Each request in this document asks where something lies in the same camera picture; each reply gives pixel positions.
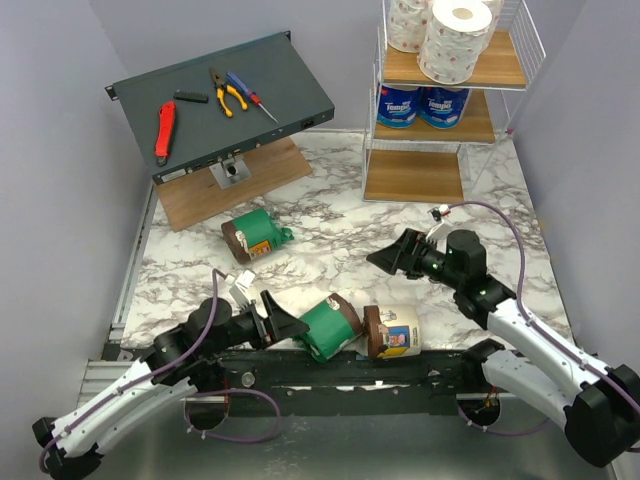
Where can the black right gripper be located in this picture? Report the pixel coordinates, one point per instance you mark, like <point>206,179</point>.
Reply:
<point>413,255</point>

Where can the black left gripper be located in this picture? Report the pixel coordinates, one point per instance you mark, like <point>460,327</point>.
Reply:
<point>279,326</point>

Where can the blue white paper towel roll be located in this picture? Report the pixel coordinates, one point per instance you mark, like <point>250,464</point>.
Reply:
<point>443,108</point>

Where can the floral paper roll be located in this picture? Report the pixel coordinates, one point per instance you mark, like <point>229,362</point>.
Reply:
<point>406,24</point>
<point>495,7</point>
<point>455,36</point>

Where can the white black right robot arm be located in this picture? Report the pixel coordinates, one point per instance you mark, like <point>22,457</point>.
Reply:
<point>597,406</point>

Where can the green wrapped roll near left arm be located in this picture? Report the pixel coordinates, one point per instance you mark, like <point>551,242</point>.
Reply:
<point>254,234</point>

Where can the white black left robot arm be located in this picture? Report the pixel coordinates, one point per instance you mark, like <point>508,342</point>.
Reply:
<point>181,361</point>

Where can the floral paper roll on shelf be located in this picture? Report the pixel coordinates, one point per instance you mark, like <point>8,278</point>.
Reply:
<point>406,24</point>

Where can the green brown wrapped roll front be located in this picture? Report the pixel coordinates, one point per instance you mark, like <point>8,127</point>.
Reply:
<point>333,324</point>

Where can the cream cartoon wrapped roll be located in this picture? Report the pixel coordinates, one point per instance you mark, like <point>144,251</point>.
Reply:
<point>391,331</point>

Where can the wooden board under chassis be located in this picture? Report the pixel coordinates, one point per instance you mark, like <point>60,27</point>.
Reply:
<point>198,196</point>

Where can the red utility knife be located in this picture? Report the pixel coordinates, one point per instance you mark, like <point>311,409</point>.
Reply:
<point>167,116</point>

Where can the black bit holder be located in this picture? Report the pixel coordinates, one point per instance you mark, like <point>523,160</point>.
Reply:
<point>191,96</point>

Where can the blue red screwdriver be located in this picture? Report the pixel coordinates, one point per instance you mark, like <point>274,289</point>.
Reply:
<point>251,95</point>

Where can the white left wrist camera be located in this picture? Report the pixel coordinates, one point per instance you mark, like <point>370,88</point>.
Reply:
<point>240,288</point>

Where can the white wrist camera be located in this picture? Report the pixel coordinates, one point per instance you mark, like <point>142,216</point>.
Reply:
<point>442,226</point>
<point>240,288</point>

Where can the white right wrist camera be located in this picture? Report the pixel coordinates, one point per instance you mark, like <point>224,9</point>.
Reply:
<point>442,226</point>

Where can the white wire wooden shelf rack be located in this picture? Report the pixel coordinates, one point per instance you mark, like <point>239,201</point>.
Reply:
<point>424,164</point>

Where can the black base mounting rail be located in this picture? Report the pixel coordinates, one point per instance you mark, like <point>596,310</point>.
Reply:
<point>347,385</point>

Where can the aluminium extrusion rail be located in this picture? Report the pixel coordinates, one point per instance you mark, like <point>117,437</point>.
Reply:
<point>99,375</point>

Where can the yellow handled pliers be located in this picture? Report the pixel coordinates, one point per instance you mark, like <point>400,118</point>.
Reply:
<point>223,88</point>

